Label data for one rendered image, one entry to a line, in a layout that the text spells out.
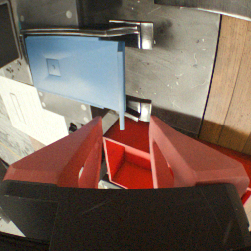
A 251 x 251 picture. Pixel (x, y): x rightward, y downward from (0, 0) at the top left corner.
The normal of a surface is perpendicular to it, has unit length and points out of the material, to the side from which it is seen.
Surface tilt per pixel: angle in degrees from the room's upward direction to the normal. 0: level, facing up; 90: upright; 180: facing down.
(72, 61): 4
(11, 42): 90
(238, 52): 0
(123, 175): 90
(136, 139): 90
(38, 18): 0
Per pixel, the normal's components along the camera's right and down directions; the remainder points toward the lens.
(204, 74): -0.48, 0.58
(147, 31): -0.21, 0.64
